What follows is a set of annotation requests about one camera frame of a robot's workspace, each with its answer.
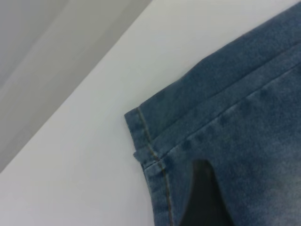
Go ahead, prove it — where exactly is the blue denim shorts cartoon print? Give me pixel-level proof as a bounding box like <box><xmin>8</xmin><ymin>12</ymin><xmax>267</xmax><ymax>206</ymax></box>
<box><xmin>124</xmin><ymin>2</ymin><xmax>301</xmax><ymax>226</ymax></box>

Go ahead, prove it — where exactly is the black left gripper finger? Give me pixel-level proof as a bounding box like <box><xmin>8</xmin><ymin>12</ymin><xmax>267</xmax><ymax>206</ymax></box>
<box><xmin>178</xmin><ymin>159</ymin><xmax>236</xmax><ymax>226</ymax></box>

